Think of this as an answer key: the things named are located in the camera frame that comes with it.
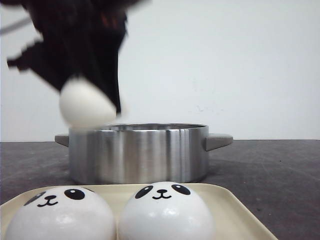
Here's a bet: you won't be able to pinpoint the cream plastic tray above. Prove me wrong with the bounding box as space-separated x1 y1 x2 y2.
0 183 276 240

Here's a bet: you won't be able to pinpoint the panda bun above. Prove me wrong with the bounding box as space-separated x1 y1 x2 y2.
118 181 216 240
59 77 117 128
4 185 117 240

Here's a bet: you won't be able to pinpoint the stainless steel pot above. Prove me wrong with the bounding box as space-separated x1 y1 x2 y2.
54 123 233 185

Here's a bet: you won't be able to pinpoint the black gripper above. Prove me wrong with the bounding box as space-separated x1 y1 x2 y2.
7 0 145 114

